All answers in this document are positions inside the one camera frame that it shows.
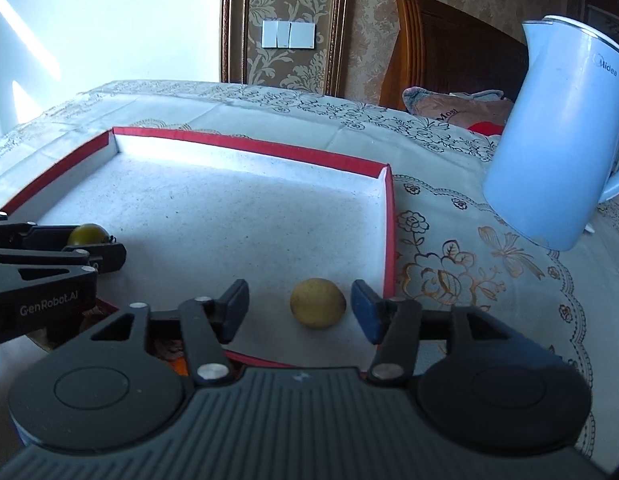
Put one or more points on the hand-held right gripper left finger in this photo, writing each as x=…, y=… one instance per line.
x=235, y=305

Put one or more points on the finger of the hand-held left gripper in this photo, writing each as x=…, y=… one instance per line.
x=106, y=257
x=29, y=236

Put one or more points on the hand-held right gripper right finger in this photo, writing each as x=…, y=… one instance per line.
x=364, y=310

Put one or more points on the green tomato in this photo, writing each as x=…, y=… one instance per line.
x=86, y=235

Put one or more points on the yellowish brown round fruit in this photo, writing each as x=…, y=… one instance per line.
x=318, y=303

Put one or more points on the red shallow box tray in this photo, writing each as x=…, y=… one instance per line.
x=239, y=210

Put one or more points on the orange tangerine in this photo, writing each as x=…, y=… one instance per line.
x=181, y=367

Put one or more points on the red cloth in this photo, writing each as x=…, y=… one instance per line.
x=487, y=127

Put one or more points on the folded cloth on chair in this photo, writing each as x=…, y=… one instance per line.
x=459, y=105

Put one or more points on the light blue electric kettle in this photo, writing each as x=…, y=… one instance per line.
x=549, y=135

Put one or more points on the brown wooden headboard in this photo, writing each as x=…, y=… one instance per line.
x=439, y=45

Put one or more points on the white wall light switch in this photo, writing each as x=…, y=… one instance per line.
x=289, y=34

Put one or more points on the wooden wall panel frame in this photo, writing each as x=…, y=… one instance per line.
x=234, y=10

